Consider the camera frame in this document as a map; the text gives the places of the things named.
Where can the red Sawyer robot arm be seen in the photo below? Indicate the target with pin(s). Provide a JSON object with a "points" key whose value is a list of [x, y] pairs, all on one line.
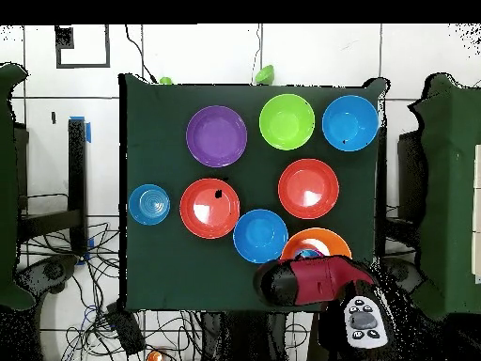
{"points": [[315, 280]]}

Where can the small green cup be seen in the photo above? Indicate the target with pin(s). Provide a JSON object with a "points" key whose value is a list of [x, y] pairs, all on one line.
{"points": [[165, 80]]}

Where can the small pink bowl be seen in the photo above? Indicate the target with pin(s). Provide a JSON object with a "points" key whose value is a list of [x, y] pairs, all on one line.
{"points": [[298, 254]]}

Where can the neighbouring green cloth table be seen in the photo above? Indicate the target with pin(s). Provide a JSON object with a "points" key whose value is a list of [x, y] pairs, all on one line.
{"points": [[9, 188], [447, 188]]}

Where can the dark green table cloth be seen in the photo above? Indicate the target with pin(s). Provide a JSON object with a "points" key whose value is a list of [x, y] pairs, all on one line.
{"points": [[169, 270]]}

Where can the large blue bowl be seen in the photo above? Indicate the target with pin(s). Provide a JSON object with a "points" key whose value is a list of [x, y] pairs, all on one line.
{"points": [[350, 123]]}

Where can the black power strip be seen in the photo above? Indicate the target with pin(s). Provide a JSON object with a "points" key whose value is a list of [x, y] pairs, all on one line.
{"points": [[126, 331]]}

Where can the red-orange bowl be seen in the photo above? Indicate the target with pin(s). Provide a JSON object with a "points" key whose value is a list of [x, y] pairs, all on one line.
{"points": [[308, 184], [208, 222]]}

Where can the small green bowl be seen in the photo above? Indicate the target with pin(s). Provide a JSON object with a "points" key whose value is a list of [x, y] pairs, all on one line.
{"points": [[265, 74]]}

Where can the small orange cup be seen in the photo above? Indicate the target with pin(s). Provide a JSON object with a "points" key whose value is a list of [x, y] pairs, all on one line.
{"points": [[155, 357]]}

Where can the medium blue bowl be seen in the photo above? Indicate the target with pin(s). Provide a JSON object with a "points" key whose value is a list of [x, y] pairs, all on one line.
{"points": [[260, 236]]}

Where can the black table frame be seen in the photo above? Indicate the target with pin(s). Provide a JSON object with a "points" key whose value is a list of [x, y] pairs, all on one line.
{"points": [[77, 169]]}

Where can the low blue ridged bowl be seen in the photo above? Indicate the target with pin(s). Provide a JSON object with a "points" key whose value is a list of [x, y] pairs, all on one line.
{"points": [[149, 205]]}

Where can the purple bowl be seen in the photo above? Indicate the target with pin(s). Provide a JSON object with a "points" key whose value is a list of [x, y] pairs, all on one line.
{"points": [[216, 136]]}

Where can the large orange bowl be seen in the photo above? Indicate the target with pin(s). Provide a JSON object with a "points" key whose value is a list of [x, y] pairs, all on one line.
{"points": [[334, 240]]}

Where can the dark office chair base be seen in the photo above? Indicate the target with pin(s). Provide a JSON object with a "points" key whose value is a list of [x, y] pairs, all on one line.
{"points": [[52, 270], [407, 276]]}

